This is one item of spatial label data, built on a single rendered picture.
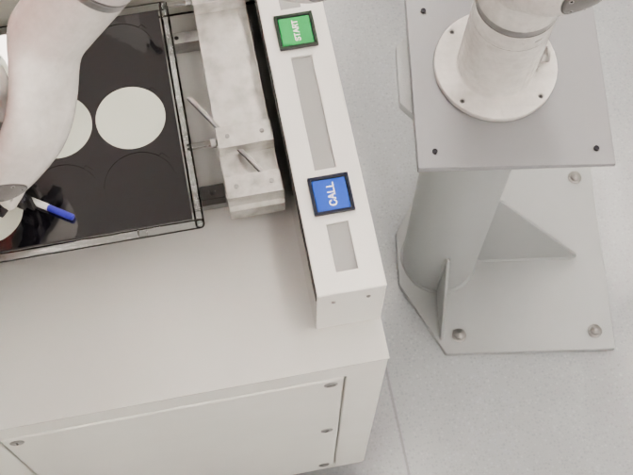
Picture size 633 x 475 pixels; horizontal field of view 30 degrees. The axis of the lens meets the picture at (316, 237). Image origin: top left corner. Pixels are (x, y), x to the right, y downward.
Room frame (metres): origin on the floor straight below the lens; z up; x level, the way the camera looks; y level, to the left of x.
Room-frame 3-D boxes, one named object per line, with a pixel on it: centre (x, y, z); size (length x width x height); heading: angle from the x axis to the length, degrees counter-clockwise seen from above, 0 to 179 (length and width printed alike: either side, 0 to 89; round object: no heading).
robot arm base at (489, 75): (0.93, -0.27, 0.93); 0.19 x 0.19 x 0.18
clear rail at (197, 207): (0.81, 0.20, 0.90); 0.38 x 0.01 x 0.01; 12
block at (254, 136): (0.77, 0.11, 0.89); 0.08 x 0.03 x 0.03; 102
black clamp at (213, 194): (0.67, 0.15, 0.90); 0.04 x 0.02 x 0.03; 102
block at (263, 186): (0.69, 0.09, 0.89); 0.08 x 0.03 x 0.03; 102
